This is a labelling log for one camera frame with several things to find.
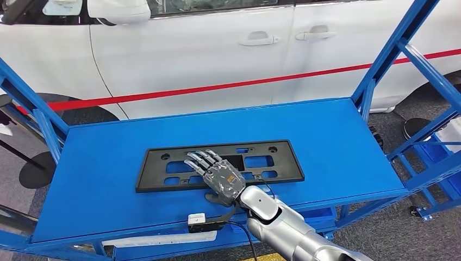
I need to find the blue metal shelf rack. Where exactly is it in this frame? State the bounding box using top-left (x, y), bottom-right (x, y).
top-left (396, 133), bottom-right (461, 221)
top-left (0, 0), bottom-right (461, 261)

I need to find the white car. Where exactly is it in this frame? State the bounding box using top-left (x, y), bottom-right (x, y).
top-left (0, 0), bottom-right (461, 121)

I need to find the black round stanchion base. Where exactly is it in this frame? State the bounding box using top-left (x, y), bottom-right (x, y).
top-left (402, 117), bottom-right (433, 141)

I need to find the black plastic licence plate frame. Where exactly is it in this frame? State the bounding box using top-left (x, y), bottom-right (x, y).
top-left (135, 139), bottom-right (306, 194)

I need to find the thin black pole stanchion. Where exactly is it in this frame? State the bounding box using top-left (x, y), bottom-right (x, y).
top-left (0, 138), bottom-right (57, 190)

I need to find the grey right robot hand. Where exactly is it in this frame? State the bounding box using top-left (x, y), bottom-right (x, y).
top-left (183, 149), bottom-right (247, 208)

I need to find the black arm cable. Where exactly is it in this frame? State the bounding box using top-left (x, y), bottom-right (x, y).
top-left (225, 220), bottom-right (258, 261)

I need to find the black ribbed wheel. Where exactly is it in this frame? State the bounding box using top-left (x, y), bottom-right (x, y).
top-left (367, 125), bottom-right (384, 150)

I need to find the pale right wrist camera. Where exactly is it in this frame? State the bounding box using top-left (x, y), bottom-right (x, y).
top-left (187, 213), bottom-right (228, 233)

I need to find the red barrier belt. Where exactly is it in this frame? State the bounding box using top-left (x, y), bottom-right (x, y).
top-left (16, 48), bottom-right (461, 113)

